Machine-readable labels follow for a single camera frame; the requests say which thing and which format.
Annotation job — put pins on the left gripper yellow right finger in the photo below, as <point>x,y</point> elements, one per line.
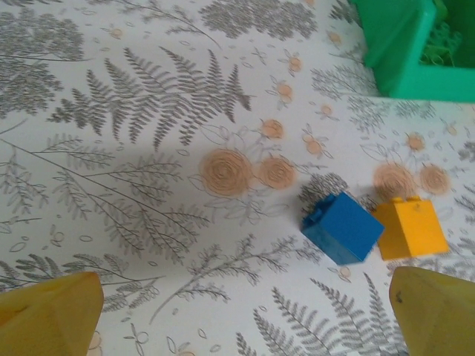
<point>434,315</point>

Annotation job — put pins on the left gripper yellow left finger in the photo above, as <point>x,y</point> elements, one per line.
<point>48,315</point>

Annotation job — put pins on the orange lego brick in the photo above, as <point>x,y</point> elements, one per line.
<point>412,230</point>

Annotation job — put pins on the blue lego brick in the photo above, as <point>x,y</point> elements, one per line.
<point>343,230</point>

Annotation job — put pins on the green plastic bin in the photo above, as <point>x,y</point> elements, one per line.
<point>404,55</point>

